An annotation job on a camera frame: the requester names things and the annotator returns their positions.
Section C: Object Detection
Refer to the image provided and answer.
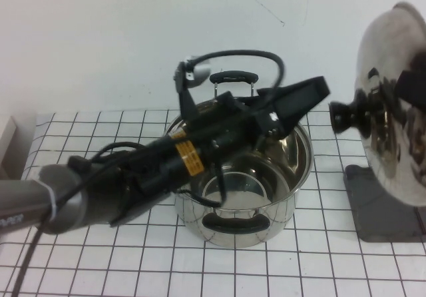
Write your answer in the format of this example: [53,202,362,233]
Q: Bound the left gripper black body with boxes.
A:
[198,92,268,165]

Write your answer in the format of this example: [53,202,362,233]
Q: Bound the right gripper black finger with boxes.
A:
[395,53,426,109]

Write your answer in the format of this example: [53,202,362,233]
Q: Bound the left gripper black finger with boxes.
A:
[256,105,312,142]
[258,76,331,120]

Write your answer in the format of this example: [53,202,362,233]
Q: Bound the stainless steel lid black knob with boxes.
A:
[328,1,426,208]

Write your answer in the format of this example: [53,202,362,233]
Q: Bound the white black-grid tablecloth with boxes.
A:
[0,99,426,297]

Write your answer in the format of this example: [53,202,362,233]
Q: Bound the white side cabinet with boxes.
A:
[0,115,19,182]

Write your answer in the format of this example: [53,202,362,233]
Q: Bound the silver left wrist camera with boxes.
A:
[172,54,212,93]

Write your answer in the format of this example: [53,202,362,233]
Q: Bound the black camera cable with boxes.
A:
[13,48,288,297]

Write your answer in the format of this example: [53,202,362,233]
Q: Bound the stainless steel pot black handles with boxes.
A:
[161,70,316,250]

